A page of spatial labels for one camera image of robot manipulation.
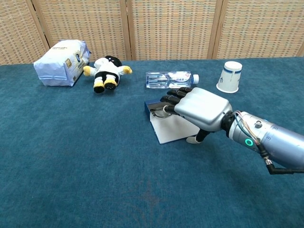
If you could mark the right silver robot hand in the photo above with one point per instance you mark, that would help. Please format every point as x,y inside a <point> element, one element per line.
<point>204,107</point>

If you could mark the blue and grey box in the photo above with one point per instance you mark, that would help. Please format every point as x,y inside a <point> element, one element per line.
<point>173,130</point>

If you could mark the black-framed eyeglasses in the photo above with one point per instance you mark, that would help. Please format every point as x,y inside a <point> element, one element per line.
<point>159,113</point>

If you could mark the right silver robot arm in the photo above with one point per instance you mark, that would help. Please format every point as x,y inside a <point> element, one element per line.
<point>278,140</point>

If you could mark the white paper cup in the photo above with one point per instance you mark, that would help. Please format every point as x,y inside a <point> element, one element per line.
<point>229,78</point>

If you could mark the clear plastic water bottle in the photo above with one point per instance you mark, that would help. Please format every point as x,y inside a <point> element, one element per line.
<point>166,79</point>

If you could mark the woven bamboo folding screen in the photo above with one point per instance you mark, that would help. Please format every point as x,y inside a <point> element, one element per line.
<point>166,28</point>

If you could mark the black white plush doll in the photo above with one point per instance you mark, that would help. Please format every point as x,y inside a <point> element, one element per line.
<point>105,71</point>

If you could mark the blue carpet table cover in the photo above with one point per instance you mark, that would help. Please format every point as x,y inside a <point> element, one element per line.
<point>95,166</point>

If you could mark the white tissue pack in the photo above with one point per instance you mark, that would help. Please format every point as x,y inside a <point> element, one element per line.
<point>57,64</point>

